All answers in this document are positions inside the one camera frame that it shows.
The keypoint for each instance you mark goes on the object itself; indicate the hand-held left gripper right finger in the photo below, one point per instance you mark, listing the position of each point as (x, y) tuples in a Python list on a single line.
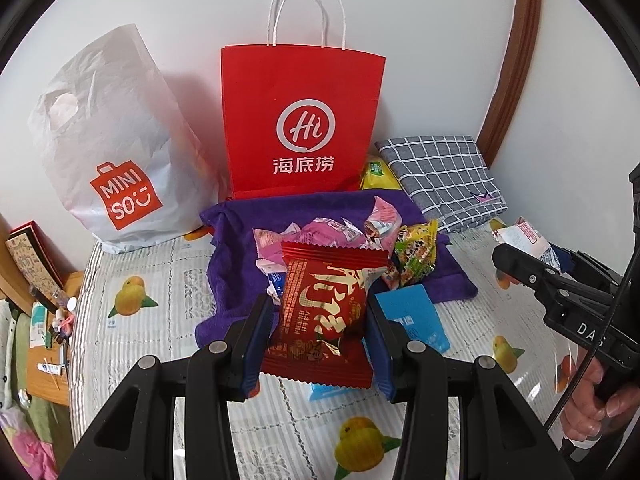
[(382, 355)]

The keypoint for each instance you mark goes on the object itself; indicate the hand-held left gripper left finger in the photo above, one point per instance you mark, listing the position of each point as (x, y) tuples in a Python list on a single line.
[(257, 350)]

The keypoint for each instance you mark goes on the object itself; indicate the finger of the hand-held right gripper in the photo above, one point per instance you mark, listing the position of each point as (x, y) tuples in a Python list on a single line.
[(580, 262), (520, 267)]

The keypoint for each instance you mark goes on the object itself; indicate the white red label packet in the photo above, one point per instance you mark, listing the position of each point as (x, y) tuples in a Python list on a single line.
[(522, 235)]

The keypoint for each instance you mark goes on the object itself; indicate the blue tissue pack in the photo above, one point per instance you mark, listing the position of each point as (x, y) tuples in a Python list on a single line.
[(415, 320)]

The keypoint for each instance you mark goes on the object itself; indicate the blue cookie packet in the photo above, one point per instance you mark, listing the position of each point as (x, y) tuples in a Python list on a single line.
[(276, 292)]

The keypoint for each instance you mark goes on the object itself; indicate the red snack packet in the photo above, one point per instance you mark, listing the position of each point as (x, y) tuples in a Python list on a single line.
[(320, 310)]

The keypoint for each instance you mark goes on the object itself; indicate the yellow triangular snack packet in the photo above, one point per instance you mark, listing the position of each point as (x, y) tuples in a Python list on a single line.
[(425, 230)]

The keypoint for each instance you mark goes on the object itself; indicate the small pale pink packet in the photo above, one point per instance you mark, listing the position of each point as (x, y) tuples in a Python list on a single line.
[(267, 245)]

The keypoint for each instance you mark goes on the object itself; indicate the large magenta snack bag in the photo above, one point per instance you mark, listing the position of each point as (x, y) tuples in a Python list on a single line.
[(330, 232)]

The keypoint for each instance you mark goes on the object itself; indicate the pink picture snack packet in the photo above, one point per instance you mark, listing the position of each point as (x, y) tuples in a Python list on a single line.
[(382, 220)]

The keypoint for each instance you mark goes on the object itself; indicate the person's right hand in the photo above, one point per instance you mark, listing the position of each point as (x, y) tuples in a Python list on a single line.
[(585, 410)]

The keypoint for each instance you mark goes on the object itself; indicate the purple towel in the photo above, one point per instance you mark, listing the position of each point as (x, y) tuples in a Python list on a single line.
[(235, 280)]

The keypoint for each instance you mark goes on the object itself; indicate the fruit print table cover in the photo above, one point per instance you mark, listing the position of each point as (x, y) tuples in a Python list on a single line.
[(165, 310)]

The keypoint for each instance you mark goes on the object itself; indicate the grey checked folded cloth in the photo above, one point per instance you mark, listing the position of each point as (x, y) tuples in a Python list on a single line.
[(440, 180)]

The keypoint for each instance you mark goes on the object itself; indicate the yellow green snack packet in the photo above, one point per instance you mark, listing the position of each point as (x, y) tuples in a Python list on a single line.
[(380, 175)]

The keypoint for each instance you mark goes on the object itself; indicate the small white tube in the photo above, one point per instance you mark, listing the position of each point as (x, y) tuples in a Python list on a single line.
[(52, 368)]

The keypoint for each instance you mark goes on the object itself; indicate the wooden nightstand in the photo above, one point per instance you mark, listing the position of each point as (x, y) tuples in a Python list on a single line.
[(50, 385)]

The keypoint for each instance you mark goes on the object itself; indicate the teal white box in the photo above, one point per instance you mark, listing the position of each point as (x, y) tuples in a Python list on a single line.
[(38, 325)]

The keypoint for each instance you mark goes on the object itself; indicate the green blanket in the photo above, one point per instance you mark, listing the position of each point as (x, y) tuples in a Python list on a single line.
[(35, 425)]

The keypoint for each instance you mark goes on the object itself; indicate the brown patterned book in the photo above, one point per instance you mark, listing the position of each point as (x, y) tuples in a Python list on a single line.
[(35, 260)]

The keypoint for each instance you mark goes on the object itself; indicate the red paper bag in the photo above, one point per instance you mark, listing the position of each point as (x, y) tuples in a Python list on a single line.
[(300, 110)]

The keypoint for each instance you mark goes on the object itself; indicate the white plastic shopping bag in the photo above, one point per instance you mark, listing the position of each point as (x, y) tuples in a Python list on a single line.
[(115, 150)]

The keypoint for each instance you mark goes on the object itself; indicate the pink star cloth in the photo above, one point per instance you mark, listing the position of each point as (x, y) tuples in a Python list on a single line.
[(25, 445)]

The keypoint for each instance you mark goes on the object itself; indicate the white black spotted pillow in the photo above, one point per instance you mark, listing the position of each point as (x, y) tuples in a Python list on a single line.
[(6, 355)]

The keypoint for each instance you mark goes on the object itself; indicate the wooden headboard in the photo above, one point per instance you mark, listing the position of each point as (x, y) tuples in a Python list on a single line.
[(7, 280)]

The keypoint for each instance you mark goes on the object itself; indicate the brown wooden door frame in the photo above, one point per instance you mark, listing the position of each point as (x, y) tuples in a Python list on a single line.
[(520, 50)]

